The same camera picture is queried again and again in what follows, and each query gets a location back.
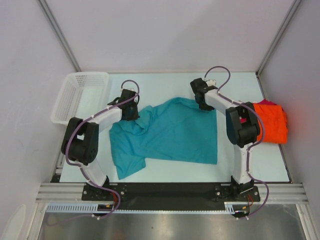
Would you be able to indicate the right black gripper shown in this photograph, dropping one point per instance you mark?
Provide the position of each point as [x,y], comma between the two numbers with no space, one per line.
[206,108]

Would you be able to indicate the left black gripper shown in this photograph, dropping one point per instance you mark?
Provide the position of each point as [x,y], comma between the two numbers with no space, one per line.
[135,116]

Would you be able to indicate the teal t shirt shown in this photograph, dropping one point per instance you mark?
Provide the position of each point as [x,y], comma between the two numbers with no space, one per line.
[176,130]

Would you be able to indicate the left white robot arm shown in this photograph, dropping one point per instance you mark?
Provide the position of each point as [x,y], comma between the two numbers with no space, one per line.
[80,144]

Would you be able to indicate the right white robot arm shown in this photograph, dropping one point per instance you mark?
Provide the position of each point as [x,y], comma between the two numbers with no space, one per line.
[242,126]

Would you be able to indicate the white plastic basket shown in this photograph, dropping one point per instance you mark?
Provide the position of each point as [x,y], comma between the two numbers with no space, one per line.
[81,95]

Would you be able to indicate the orange folded t shirt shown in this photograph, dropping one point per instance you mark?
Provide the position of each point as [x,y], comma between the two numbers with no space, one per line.
[275,123]

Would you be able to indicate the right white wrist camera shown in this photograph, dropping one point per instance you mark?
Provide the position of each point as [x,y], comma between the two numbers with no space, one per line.
[211,82]

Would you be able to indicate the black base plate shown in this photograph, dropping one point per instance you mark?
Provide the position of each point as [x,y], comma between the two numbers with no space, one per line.
[174,196]

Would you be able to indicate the aluminium frame rail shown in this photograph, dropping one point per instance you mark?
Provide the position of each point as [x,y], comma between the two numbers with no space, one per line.
[279,193]

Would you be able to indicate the white slotted cable duct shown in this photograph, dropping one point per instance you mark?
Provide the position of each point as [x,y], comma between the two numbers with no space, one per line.
[101,208]

